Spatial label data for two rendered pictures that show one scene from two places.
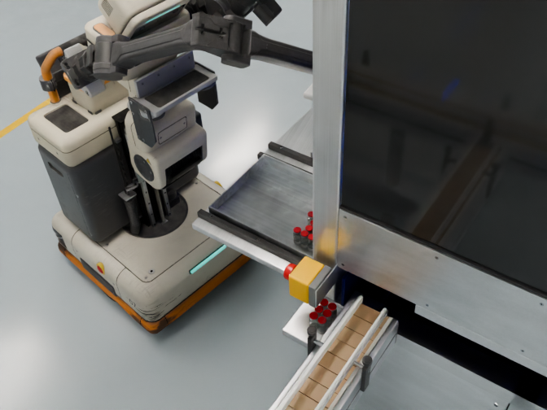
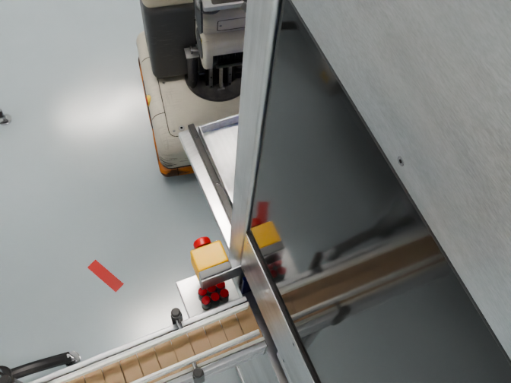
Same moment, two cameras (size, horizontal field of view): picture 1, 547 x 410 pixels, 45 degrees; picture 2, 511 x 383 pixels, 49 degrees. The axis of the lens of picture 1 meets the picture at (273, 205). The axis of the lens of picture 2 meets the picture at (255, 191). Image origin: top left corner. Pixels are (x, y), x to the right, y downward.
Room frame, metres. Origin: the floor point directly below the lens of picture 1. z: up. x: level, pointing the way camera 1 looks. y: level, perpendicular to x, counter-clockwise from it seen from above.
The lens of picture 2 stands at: (0.57, -0.30, 2.18)
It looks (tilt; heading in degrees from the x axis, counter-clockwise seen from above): 62 degrees down; 22
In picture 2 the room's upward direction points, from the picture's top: 8 degrees clockwise
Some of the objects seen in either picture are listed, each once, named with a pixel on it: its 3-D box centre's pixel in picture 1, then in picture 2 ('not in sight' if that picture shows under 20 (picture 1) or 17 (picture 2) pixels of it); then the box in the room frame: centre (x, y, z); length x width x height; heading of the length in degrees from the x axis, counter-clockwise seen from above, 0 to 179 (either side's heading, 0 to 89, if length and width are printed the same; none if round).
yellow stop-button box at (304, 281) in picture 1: (309, 281); (210, 264); (0.93, -0.07, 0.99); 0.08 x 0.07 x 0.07; 53
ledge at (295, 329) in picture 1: (321, 325); (211, 299); (0.89, -0.10, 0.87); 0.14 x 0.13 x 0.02; 53
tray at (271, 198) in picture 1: (286, 206); (267, 166); (1.27, -0.04, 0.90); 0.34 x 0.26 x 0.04; 52
